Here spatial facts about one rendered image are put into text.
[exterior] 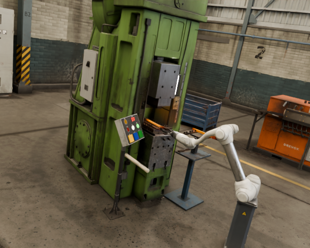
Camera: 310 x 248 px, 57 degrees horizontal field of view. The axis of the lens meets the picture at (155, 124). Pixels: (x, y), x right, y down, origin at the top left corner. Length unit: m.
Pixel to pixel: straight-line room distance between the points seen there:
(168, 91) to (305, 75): 7.56
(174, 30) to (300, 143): 3.95
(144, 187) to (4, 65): 5.34
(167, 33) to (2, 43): 5.17
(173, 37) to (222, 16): 8.47
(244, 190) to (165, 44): 1.82
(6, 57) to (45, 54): 1.50
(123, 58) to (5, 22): 4.78
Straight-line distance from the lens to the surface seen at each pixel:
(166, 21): 3.43
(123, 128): 2.90
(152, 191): 3.83
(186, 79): 3.80
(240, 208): 3.17
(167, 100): 3.45
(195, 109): 7.25
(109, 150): 3.81
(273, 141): 6.65
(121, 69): 3.53
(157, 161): 3.61
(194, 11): 3.66
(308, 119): 6.26
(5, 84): 8.08
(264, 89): 10.87
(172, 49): 3.54
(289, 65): 10.66
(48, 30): 9.13
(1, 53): 7.92
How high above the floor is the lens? 2.03
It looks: 17 degrees down
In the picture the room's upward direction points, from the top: 10 degrees clockwise
